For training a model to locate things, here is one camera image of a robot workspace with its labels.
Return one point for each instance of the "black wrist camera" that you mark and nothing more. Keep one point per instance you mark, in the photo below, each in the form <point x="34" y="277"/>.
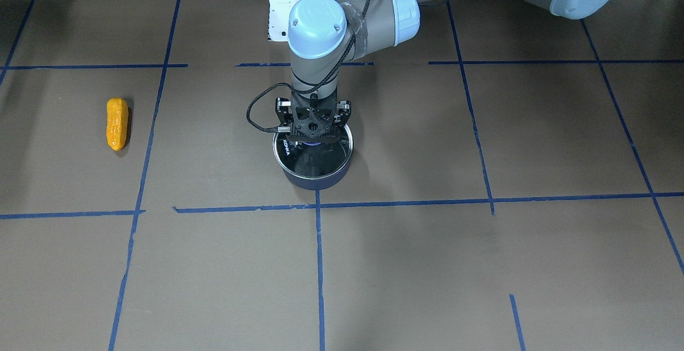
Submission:
<point x="284" y="112"/>

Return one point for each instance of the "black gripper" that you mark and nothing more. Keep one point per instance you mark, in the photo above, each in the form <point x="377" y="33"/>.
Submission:
<point x="281" y="111"/>

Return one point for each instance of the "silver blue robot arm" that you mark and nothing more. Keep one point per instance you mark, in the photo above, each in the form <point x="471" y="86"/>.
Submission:
<point x="323" y="34"/>

